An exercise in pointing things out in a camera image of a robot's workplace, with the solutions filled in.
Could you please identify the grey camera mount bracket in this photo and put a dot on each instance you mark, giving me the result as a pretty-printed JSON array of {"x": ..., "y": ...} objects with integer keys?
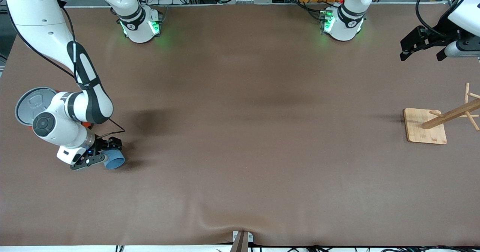
[{"x": 242, "y": 240}]

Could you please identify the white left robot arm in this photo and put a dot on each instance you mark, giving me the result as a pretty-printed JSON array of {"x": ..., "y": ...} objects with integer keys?
[{"x": 347, "y": 19}]

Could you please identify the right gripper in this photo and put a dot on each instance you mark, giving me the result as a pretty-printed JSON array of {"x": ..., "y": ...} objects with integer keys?
[{"x": 100, "y": 144}]

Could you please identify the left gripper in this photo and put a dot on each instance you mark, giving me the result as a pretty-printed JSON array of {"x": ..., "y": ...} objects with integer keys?
[{"x": 441, "y": 29}]

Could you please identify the orange can with grey lid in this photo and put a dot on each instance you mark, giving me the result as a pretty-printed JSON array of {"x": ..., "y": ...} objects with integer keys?
[{"x": 28, "y": 105}]

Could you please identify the wooden cup rack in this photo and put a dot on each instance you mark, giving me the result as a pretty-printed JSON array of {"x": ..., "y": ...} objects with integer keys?
[{"x": 431, "y": 134}]

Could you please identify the brown table mat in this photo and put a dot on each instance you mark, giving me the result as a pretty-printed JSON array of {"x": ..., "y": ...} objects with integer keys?
[{"x": 240, "y": 150}]

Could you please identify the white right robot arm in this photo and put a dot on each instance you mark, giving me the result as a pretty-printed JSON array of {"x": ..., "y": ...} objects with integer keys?
[{"x": 41, "y": 23}]

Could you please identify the blue cup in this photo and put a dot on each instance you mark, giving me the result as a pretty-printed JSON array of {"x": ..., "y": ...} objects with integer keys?
[{"x": 116, "y": 162}]

